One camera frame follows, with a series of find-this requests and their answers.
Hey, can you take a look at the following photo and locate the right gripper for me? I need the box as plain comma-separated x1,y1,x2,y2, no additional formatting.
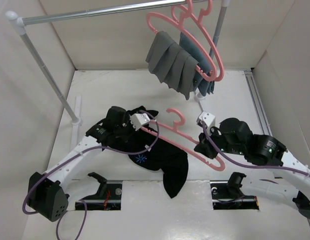
193,124,245,159

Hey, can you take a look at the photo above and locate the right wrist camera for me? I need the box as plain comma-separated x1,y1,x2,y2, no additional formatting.
196,111,215,131

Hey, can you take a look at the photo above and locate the purple cable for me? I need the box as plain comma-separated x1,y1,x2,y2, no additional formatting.
22,109,160,240
200,121,310,185

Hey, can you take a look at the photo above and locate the blue t shirt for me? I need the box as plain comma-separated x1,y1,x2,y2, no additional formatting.
179,32,215,97

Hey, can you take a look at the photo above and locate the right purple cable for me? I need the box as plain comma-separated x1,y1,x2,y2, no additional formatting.
200,121,310,185

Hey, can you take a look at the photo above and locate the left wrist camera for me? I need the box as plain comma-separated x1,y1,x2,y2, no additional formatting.
130,113,150,131

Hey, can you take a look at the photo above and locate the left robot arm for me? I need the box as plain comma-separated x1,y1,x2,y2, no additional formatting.
22,106,150,222

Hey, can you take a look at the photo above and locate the aluminium rail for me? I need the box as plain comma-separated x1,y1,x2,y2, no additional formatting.
244,70,273,136

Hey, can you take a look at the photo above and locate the metal clothes rack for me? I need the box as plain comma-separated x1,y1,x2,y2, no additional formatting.
5,0,232,126

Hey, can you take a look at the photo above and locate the black t shirt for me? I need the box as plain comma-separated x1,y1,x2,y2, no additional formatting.
108,106,188,198

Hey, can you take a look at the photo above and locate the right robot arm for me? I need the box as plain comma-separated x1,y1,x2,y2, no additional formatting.
194,116,310,220

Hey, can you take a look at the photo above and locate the pink hanger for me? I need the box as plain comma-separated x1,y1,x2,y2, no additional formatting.
141,107,225,173
146,12,224,82
171,0,224,82

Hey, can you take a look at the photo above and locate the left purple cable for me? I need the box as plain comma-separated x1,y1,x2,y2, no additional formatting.
22,109,160,240

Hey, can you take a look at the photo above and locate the grey t shirt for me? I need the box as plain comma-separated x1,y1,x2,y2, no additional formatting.
146,31,198,100

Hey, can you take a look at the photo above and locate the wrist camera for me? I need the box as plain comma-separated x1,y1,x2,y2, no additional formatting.
196,111,215,131
130,113,150,131

